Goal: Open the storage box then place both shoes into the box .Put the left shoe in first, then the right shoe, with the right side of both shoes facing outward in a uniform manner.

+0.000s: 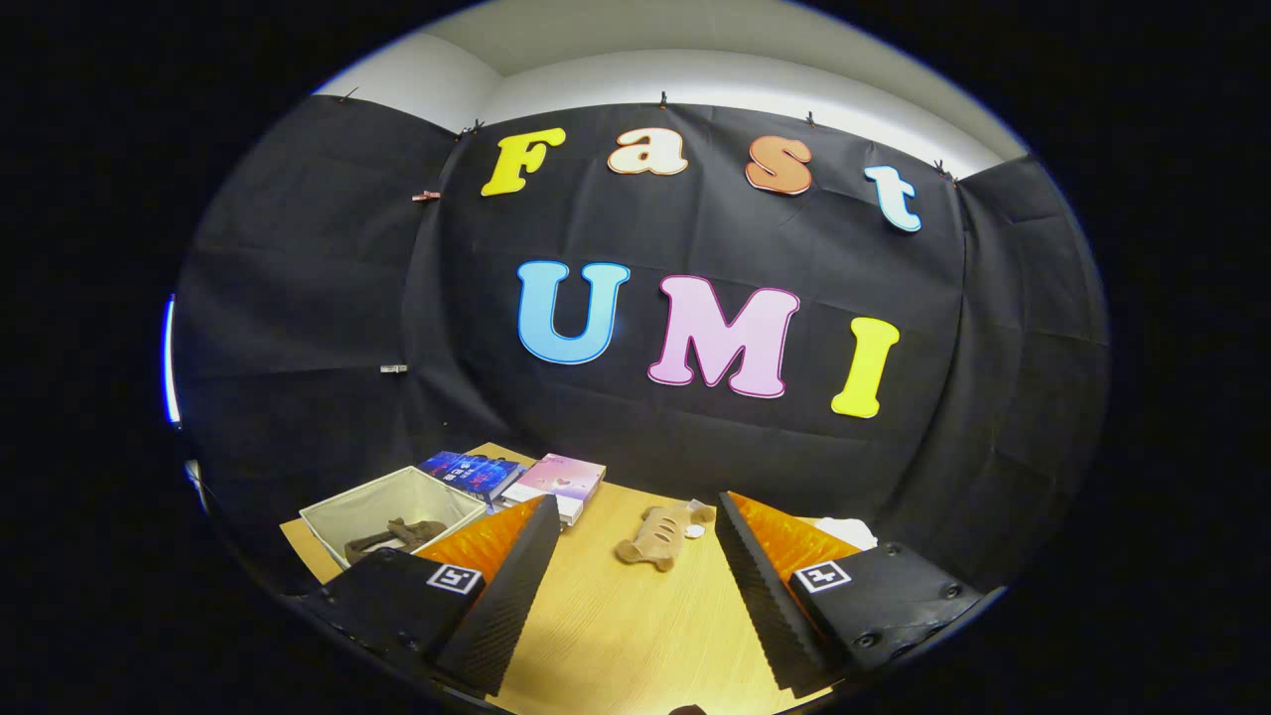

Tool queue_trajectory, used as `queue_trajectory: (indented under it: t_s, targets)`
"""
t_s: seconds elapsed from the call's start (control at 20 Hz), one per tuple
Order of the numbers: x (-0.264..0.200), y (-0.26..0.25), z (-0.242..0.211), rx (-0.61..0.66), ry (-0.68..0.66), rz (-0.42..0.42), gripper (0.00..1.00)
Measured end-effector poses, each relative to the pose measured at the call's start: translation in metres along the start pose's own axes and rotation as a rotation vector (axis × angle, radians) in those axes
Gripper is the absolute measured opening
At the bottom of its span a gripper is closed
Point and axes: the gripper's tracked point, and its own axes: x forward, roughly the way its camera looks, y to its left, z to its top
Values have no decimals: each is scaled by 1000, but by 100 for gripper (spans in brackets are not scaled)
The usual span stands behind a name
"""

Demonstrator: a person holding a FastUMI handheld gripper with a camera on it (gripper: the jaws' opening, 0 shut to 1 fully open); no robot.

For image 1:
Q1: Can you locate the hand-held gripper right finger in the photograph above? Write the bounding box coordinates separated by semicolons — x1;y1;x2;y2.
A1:
715;490;1006;699

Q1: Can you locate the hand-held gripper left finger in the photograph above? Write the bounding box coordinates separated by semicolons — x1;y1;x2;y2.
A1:
294;494;563;698

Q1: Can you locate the green fabric storage box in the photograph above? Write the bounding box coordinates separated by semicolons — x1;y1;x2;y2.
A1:
298;465;490;572

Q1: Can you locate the white plush pillow toy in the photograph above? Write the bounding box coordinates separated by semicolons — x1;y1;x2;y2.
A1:
814;516;880;552

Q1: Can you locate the white paperback book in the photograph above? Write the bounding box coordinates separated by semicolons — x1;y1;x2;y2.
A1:
499;483;587;527

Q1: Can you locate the tan striped plush toy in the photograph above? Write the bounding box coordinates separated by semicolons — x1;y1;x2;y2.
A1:
614;501;716;573

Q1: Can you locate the blue cover book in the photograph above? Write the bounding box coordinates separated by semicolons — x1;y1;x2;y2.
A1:
416;451;524;502

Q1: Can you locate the row of black clips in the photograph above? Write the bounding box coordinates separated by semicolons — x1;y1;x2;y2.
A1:
338;87;959;185

